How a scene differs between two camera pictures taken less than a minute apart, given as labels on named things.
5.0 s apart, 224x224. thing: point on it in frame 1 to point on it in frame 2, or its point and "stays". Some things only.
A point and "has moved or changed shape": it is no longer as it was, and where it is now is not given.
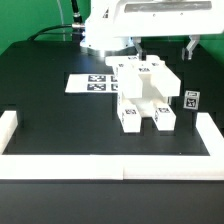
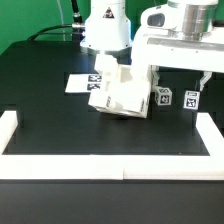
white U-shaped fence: [113, 167] stays
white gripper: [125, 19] to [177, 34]
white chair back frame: [128, 70] to [113, 76]
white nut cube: [191, 99] stays
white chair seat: [141, 90] has moved or changed shape
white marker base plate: [92, 83] stays
